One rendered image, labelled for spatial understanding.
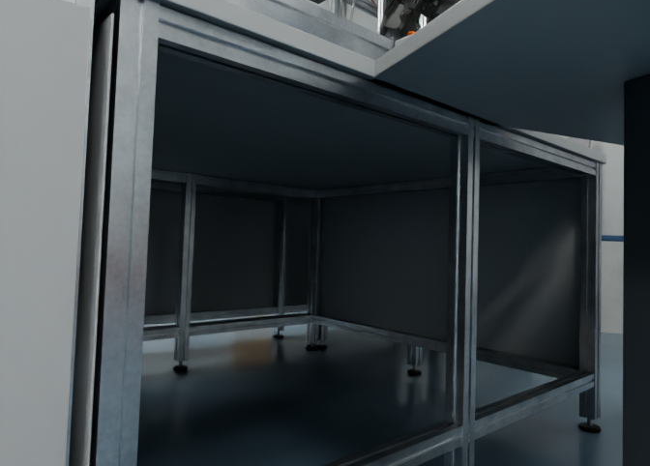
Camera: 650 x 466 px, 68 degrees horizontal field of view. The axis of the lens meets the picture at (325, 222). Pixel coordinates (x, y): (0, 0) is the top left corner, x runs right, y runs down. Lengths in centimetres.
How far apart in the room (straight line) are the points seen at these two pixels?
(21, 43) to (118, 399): 40
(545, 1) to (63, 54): 54
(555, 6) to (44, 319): 67
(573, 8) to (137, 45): 51
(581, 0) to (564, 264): 123
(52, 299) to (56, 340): 4
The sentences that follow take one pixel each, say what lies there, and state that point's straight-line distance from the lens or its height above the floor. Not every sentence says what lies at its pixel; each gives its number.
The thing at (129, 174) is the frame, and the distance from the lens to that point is 61.
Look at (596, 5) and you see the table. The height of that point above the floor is 83.
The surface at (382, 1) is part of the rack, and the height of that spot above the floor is 132.
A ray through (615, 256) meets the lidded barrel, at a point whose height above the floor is 53.
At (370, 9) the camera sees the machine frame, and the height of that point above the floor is 187.
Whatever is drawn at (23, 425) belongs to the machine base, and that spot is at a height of 35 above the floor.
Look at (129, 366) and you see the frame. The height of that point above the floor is 40.
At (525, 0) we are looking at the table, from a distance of 65.
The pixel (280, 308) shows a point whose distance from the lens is 283.
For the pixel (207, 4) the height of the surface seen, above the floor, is 84.
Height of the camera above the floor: 54
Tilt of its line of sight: 3 degrees up
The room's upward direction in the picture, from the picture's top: 2 degrees clockwise
